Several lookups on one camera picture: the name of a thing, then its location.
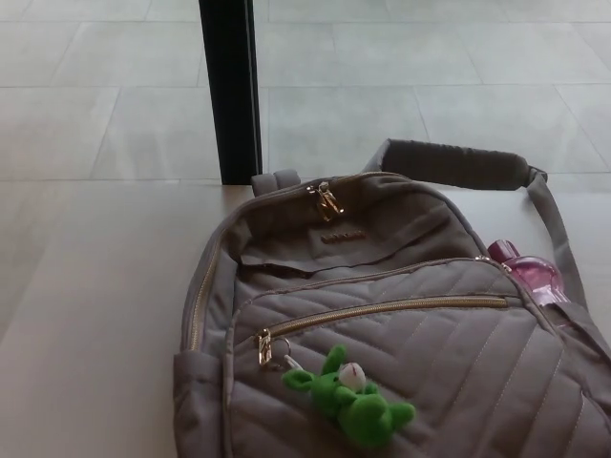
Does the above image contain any black vertical post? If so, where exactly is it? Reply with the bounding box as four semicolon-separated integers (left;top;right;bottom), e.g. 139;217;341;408
198;0;264;188

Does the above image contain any grey quilted backpack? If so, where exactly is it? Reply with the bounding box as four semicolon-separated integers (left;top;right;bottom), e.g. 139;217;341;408
171;137;611;458

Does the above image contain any pink transparent water bottle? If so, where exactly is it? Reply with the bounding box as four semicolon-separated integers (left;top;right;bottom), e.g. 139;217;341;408
486;239;572;331

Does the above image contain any green plush keychain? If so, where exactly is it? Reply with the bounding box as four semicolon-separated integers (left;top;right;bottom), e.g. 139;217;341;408
270;336;417;434

